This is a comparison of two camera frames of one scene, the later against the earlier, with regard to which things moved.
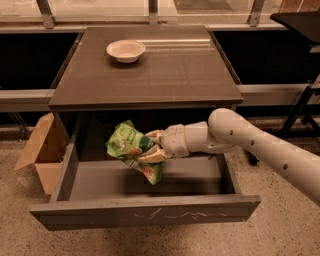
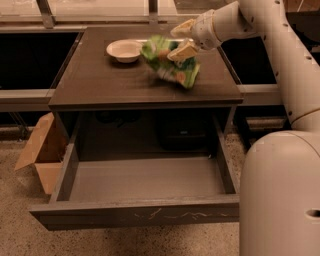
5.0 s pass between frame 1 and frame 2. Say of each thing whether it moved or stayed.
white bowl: stayed
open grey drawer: stayed
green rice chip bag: moved
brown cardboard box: stayed
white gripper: moved
